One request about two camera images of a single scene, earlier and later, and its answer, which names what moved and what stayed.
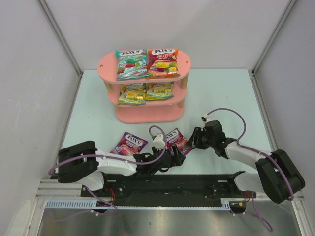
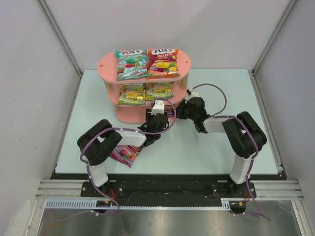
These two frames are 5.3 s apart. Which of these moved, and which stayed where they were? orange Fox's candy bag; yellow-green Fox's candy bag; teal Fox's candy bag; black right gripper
Moved: black right gripper
Stayed: orange Fox's candy bag; yellow-green Fox's candy bag; teal Fox's candy bag
